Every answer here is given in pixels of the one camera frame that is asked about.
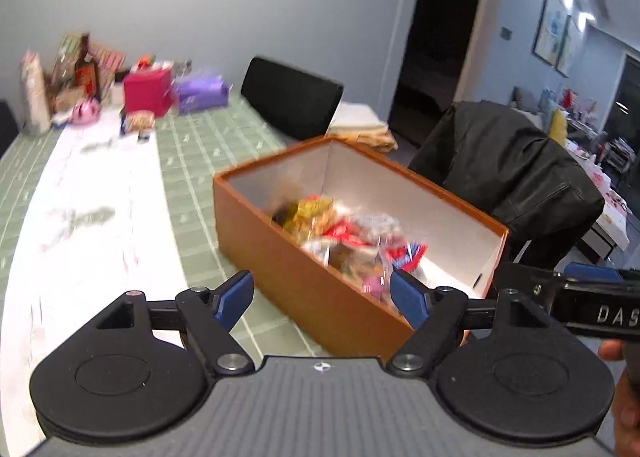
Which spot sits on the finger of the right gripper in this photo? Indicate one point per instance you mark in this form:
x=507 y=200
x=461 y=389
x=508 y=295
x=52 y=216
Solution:
x=596 y=309
x=586 y=272

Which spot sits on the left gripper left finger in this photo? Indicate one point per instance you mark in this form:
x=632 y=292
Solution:
x=139 y=367

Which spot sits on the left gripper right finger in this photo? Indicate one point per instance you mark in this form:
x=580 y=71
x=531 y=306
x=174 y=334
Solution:
x=503 y=368

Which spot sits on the snacks pile in box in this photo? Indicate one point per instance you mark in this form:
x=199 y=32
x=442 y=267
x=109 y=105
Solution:
x=364 y=247

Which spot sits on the person's right hand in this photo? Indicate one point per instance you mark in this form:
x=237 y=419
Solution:
x=626 y=413

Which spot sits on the black leather jacket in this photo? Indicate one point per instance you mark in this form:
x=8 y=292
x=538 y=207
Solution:
x=492 y=157

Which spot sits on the white deer table runner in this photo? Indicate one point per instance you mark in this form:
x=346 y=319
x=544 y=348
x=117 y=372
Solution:
x=98 y=225

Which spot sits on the orange cardboard box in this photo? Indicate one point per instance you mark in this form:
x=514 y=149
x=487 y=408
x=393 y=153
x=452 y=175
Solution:
x=464 y=244

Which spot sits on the mixed nuts snack bag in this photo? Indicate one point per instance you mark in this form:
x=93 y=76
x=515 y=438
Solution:
x=136 y=121

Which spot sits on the pink lidded bowl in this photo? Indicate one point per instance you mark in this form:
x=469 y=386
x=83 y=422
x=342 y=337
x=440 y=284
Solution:
x=86 y=112

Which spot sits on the folded cloths pile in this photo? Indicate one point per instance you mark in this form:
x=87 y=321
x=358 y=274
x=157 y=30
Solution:
x=358 y=123

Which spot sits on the white thermos bottle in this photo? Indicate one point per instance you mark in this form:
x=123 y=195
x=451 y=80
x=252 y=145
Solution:
x=34 y=89

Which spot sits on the black chair far left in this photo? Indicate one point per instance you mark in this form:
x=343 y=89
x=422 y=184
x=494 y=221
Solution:
x=8 y=127

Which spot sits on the black chair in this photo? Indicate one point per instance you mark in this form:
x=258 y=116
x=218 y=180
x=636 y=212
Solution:
x=8 y=127
x=297 y=103

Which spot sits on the magenta gift box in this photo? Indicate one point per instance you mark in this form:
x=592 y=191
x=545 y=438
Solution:
x=148 y=90

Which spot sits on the small beige radio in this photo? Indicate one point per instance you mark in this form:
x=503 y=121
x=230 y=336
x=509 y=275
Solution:
x=67 y=98

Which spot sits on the purple tissue pack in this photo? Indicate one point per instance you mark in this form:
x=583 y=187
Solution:
x=199 y=92

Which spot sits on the brown liquor bottle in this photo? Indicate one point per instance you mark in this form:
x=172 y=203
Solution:
x=86 y=70

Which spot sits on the black chair far right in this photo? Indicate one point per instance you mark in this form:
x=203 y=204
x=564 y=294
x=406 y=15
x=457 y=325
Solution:
x=297 y=103

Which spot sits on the sticker sheet card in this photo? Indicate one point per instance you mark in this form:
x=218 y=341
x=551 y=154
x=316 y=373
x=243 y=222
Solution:
x=109 y=60

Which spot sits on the framed wall picture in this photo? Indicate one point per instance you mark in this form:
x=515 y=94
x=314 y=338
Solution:
x=550 y=31

